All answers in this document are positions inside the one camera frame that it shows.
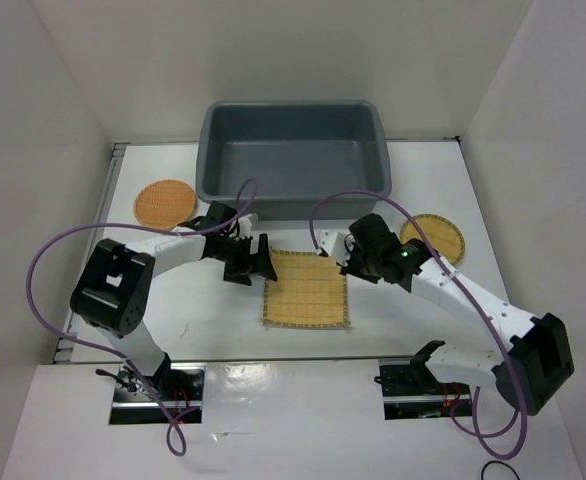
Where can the grey plastic bin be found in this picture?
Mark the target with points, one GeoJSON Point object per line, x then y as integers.
{"type": "Point", "coordinates": [299, 153]}

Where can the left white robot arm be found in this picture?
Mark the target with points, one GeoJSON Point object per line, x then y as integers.
{"type": "Point", "coordinates": [113, 289]}

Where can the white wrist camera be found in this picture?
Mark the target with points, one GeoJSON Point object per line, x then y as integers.
{"type": "Point", "coordinates": [336, 245]}
{"type": "Point", "coordinates": [243, 226]}

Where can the square bamboo mat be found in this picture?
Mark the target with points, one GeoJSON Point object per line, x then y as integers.
{"type": "Point", "coordinates": [309, 293]}

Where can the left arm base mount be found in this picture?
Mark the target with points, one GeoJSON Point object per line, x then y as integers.
{"type": "Point", "coordinates": [133, 404]}

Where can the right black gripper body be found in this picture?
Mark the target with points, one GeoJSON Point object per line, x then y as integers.
{"type": "Point", "coordinates": [362, 264]}

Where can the orange round woven plate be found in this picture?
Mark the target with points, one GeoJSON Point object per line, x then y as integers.
{"type": "Point", "coordinates": [164, 204]}

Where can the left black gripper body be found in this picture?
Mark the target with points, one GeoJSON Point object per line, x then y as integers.
{"type": "Point", "coordinates": [234, 250]}

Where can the yellow round woven plate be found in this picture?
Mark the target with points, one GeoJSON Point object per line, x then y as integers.
{"type": "Point", "coordinates": [444, 236]}

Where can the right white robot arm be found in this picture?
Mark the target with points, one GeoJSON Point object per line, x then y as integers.
{"type": "Point", "coordinates": [531, 358]}

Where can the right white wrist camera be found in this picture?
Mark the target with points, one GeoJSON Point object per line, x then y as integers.
{"type": "Point", "coordinates": [336, 245]}

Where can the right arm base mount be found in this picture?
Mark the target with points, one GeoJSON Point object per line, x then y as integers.
{"type": "Point", "coordinates": [404, 398]}

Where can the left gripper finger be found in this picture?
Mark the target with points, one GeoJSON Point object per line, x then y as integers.
{"type": "Point", "coordinates": [261, 260]}
{"type": "Point", "coordinates": [237, 273]}

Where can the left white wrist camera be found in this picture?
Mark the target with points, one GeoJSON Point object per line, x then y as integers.
{"type": "Point", "coordinates": [243, 226]}

